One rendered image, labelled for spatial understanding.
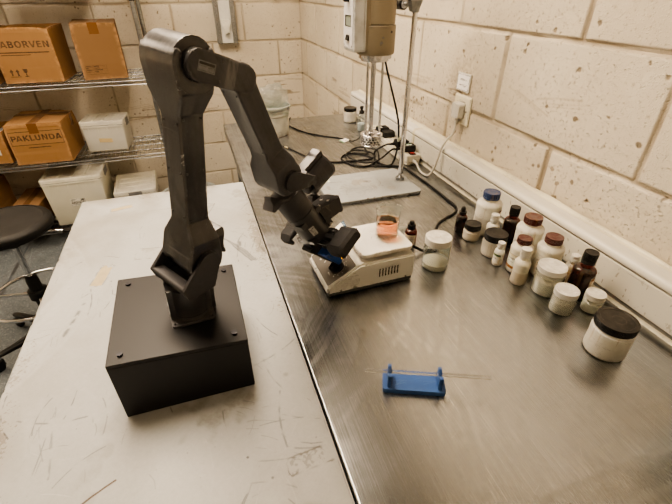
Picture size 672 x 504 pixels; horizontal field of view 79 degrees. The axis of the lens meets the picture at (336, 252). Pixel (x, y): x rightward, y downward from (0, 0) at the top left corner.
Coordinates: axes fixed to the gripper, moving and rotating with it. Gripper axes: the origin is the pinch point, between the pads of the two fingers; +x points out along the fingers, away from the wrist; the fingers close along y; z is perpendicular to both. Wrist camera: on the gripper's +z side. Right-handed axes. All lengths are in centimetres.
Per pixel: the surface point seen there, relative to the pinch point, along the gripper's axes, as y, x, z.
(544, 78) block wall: -19, 5, 62
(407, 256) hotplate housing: -9.6, 10.0, 9.2
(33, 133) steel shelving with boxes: 233, -32, 9
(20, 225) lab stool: 143, -17, -33
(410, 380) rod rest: -25.2, 8.5, -14.7
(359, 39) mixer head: 18, -18, 52
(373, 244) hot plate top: -4.3, 4.8, 7.1
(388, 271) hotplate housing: -7.3, 10.1, 4.6
